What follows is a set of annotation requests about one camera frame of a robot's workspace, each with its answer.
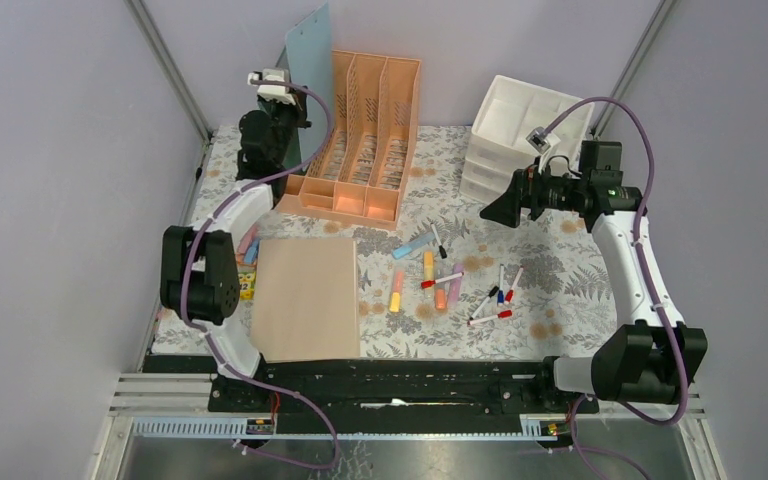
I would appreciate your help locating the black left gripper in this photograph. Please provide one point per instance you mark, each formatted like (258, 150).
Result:
(299, 110)

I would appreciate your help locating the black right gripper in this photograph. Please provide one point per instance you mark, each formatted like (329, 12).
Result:
(507, 208)

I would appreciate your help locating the light blue folder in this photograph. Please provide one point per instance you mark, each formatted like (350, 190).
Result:
(308, 56)

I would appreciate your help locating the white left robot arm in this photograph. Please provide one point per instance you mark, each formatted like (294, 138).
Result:
(199, 271)

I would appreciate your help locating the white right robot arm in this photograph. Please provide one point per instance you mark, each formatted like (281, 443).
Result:
(653, 355)

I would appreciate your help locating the white plastic drawer unit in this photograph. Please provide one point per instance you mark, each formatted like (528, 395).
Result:
(498, 145)

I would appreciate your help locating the black cap whiteboard marker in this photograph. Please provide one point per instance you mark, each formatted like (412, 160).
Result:
(438, 241)

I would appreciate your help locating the black cap marker right group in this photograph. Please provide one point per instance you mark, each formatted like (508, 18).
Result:
(487, 299)

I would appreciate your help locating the red cap marker upper right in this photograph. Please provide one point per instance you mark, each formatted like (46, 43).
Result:
(513, 286)

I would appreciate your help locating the blue cap marker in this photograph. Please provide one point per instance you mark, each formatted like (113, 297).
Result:
(500, 292)

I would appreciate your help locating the orange plastic file organizer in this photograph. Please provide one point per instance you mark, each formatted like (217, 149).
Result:
(361, 178)

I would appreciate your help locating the floral table cloth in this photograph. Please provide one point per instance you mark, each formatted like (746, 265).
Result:
(541, 289)

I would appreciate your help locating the red cap marker lowest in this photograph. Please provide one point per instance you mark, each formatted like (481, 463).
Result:
(500, 315)

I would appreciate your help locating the red cap marker on highlighters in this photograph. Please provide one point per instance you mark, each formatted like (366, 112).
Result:
(441, 280)

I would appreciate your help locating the yellow owl eraser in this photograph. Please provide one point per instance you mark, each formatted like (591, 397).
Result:
(247, 281)

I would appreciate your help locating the tan kraft folder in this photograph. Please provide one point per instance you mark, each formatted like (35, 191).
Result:
(305, 305)

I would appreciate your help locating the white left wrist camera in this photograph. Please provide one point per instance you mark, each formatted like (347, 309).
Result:
(272, 86)

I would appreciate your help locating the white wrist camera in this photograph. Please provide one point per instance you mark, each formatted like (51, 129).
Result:
(272, 86)
(542, 141)

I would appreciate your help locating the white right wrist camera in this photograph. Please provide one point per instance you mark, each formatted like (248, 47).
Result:
(542, 141)

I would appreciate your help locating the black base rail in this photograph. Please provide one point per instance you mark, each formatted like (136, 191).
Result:
(385, 396)

